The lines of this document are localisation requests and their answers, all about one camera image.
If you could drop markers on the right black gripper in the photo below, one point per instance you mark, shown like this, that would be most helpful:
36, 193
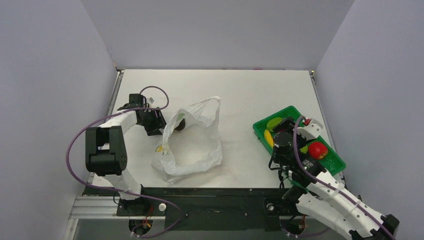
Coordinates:
288, 124

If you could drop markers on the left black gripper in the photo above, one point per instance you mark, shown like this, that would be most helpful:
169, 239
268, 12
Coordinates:
159, 123

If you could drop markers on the green fake lime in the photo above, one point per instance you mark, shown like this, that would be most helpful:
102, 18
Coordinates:
305, 150

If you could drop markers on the small yellow fake banana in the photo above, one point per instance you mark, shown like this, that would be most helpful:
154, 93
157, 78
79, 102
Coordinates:
268, 138

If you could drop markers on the red fake apple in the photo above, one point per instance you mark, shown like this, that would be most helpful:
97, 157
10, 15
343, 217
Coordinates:
317, 150

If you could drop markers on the green fake starfruit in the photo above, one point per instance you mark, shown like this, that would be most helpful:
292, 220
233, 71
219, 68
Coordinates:
271, 124

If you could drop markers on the white plastic bag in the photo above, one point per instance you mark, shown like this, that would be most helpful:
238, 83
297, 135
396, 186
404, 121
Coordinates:
194, 150

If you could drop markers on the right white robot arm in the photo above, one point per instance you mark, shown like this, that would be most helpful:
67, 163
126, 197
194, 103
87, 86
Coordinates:
316, 193

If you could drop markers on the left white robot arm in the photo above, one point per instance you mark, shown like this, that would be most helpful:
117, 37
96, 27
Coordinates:
106, 154

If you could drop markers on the dark fake avocado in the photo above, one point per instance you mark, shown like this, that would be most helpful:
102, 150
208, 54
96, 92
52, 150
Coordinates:
181, 125

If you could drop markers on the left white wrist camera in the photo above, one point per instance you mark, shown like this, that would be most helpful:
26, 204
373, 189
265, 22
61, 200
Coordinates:
150, 100

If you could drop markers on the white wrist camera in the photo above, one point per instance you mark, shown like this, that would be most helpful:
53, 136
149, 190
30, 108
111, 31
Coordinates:
311, 129
150, 100

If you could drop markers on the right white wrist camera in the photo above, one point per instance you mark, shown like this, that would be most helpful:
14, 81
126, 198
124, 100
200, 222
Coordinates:
311, 129

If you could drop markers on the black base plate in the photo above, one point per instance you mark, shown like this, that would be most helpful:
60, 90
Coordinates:
271, 223

